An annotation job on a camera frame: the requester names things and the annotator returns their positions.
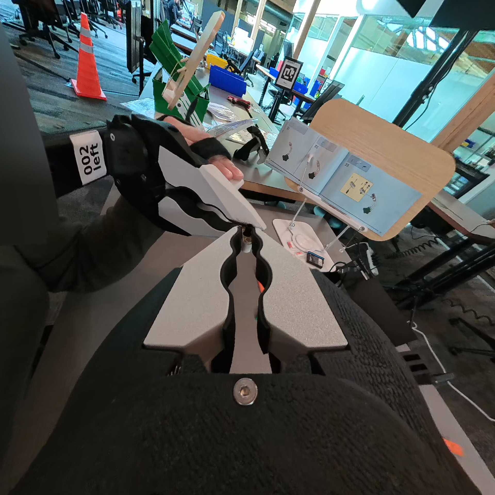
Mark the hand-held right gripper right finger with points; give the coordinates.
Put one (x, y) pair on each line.
(305, 301)

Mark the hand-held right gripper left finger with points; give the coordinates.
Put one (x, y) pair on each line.
(189, 305)

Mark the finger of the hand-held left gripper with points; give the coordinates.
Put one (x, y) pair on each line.
(181, 216)
(216, 193)

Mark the small white toy brick piece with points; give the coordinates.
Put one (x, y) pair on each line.
(246, 243)

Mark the person's left forearm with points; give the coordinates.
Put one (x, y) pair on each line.
(77, 247)

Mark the brown wooden desk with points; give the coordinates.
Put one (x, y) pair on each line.
(460, 220)

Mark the person's left hand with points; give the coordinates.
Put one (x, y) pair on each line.
(230, 168)

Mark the wood-edged grey table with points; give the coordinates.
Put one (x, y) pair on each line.
(255, 174)

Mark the small blue battery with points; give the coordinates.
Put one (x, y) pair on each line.
(315, 258)

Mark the clear plastic bag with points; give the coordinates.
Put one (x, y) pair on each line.
(232, 125)

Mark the white power strip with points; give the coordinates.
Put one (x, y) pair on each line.
(369, 259)

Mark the dark flat panel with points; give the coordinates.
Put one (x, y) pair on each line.
(383, 309)

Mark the green paper bag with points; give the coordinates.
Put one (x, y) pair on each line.
(193, 100)

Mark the orange traffic cone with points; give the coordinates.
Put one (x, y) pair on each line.
(88, 65)

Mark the blue storage bin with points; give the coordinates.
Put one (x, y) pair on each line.
(226, 82)

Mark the light blue instruction booklet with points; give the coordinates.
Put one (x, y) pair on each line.
(348, 181)

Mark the grey battery charger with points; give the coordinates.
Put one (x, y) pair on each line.
(415, 367)

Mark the yellow storage bin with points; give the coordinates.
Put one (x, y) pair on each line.
(215, 62)

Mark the wooden book stand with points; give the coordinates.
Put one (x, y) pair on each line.
(201, 50)
(386, 139)

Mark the black white marker sign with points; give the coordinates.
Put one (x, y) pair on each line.
(289, 73)

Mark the black light stand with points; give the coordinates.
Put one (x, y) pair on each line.
(435, 77)

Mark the black light panel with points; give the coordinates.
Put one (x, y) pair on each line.
(464, 11)

